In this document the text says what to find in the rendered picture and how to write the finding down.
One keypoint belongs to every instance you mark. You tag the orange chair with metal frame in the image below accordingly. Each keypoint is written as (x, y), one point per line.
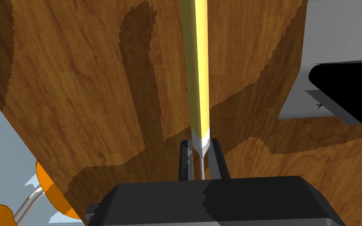
(50, 188)

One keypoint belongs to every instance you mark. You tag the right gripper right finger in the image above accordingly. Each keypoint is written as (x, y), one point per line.
(215, 163)

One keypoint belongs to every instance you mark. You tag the yellow pencil with silver tip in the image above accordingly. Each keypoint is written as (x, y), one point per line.
(200, 62)

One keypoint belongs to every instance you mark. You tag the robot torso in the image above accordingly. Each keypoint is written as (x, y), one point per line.
(341, 37)

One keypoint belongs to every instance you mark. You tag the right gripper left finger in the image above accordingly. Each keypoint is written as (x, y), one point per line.
(185, 160)

